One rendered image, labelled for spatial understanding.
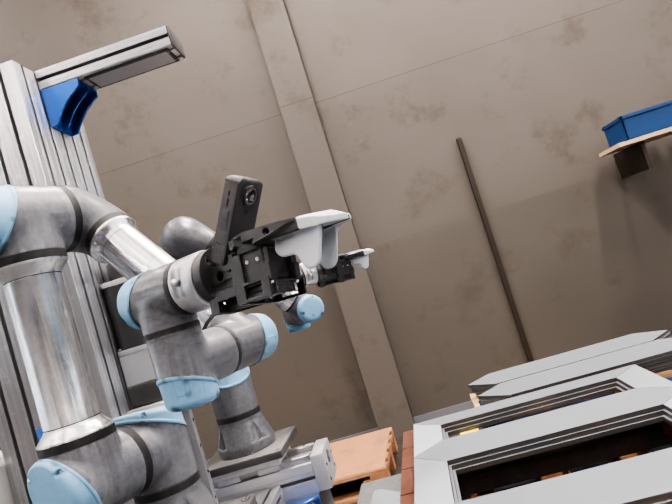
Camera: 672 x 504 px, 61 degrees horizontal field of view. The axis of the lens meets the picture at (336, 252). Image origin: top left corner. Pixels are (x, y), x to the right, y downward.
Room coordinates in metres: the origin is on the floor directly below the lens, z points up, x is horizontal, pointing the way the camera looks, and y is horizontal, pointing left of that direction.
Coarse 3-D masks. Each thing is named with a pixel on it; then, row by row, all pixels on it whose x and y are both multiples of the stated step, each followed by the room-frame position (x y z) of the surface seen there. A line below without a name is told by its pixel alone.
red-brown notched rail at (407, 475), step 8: (408, 432) 1.99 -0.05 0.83; (408, 440) 1.91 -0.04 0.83; (408, 448) 1.82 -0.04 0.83; (408, 456) 1.75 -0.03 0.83; (408, 464) 1.68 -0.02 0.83; (408, 472) 1.62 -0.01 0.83; (408, 480) 1.56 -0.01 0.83; (408, 488) 1.51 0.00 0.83; (400, 496) 1.47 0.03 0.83; (408, 496) 1.46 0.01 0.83
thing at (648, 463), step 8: (640, 456) 1.23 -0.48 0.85; (648, 456) 1.22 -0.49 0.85; (656, 456) 1.21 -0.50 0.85; (664, 456) 1.20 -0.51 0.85; (640, 464) 1.19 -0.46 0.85; (648, 464) 1.18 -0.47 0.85; (656, 464) 1.17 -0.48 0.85; (664, 464) 1.16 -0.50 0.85; (648, 472) 1.15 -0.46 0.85; (656, 472) 1.14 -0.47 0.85; (664, 472) 1.13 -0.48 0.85; (656, 480) 1.11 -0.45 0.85; (664, 480) 1.10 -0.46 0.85; (664, 488) 1.07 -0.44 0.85
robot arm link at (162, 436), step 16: (128, 416) 0.98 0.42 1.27; (144, 416) 0.98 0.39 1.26; (160, 416) 0.99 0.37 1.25; (176, 416) 1.02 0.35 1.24; (128, 432) 0.96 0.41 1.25; (144, 432) 0.97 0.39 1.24; (160, 432) 0.98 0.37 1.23; (176, 432) 1.01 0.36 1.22; (144, 448) 0.95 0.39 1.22; (160, 448) 0.97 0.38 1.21; (176, 448) 1.00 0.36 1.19; (160, 464) 0.97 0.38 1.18; (176, 464) 0.99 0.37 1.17; (192, 464) 1.02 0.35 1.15; (160, 480) 0.98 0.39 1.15; (176, 480) 0.99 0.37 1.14
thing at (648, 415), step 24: (600, 384) 1.82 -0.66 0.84; (624, 384) 1.75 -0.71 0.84; (504, 408) 1.85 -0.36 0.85; (528, 408) 1.84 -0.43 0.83; (648, 408) 1.48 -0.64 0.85; (456, 432) 1.86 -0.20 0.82; (576, 432) 1.50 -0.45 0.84; (600, 432) 1.48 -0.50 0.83; (480, 456) 1.53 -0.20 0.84; (504, 456) 1.52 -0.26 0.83; (456, 480) 1.46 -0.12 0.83
